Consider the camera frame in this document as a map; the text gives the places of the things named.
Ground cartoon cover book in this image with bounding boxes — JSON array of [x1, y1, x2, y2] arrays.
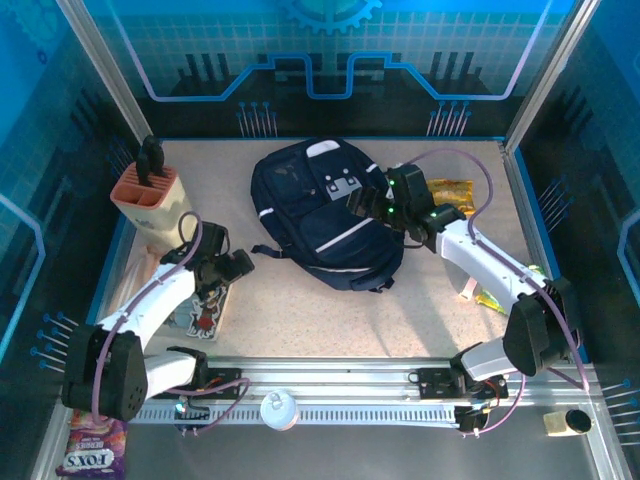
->
[[162, 284, 232, 342]]

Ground yellow snack bag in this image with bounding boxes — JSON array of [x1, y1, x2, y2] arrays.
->
[[424, 178, 474, 217]]

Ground navy blue backpack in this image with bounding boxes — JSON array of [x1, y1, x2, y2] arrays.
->
[[249, 138, 406, 294]]

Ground green candy pack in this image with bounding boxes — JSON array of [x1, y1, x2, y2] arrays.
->
[[473, 263, 545, 315]]

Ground beige knife block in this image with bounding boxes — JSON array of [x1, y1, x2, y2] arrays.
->
[[109, 162, 197, 250]]

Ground purple Fox's candy bag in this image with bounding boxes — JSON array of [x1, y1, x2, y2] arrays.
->
[[54, 417, 129, 479]]

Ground black round cap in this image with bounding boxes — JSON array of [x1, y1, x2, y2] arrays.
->
[[564, 408, 593, 434]]

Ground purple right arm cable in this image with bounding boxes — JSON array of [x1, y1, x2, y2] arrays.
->
[[402, 148, 591, 437]]

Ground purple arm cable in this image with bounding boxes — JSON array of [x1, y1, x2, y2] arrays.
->
[[402, 148, 591, 437], [92, 211, 252, 436]]

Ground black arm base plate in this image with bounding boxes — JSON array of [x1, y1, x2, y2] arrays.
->
[[169, 366, 245, 401], [416, 366, 510, 401]]

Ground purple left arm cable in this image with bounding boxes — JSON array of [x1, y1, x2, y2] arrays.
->
[[92, 211, 252, 436]]

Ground aluminium front rail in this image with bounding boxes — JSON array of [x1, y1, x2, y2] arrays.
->
[[62, 355, 599, 401]]

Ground white slotted cable duct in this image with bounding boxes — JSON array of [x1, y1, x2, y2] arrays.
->
[[127, 402, 460, 427]]

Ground aluminium frame post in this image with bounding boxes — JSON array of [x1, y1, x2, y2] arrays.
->
[[53, 0, 157, 144], [503, 0, 604, 154]]

